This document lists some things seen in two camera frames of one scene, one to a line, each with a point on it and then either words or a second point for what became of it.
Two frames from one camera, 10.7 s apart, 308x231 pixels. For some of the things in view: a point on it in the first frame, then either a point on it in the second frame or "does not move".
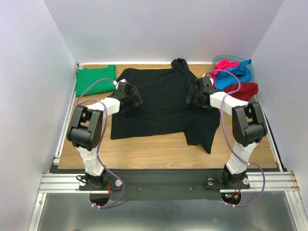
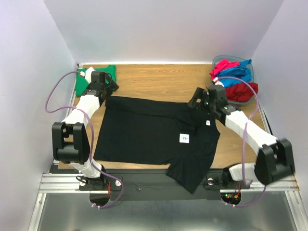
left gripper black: (134, 96) → (110, 84)
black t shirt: (164, 111) → (144, 132)
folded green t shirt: (86, 76) does not move
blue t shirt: (224, 79) does not move
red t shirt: (247, 91) does not move
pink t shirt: (222, 65) does not move
